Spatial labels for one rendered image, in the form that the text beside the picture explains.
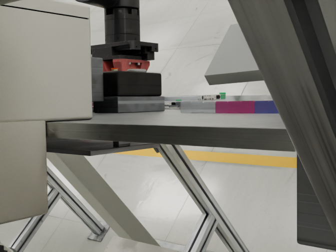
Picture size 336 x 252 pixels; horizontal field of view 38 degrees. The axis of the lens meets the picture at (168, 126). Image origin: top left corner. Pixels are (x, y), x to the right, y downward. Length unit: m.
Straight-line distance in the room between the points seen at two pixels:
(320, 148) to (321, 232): 0.07
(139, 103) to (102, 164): 1.85
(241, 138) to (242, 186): 1.66
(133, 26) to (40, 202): 0.50
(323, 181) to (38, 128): 0.20
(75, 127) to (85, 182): 1.07
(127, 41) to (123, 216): 0.83
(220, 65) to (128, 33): 0.66
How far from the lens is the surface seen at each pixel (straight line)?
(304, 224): 0.22
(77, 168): 1.34
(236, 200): 1.85
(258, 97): 1.02
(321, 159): 0.16
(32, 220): 1.86
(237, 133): 0.23
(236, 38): 1.49
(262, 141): 0.22
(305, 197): 0.22
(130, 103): 0.54
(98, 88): 0.53
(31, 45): 0.32
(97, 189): 1.40
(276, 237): 1.70
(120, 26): 0.78
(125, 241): 1.08
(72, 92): 0.34
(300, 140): 0.16
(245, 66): 1.36
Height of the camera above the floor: 1.35
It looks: 35 degrees down
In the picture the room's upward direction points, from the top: 33 degrees counter-clockwise
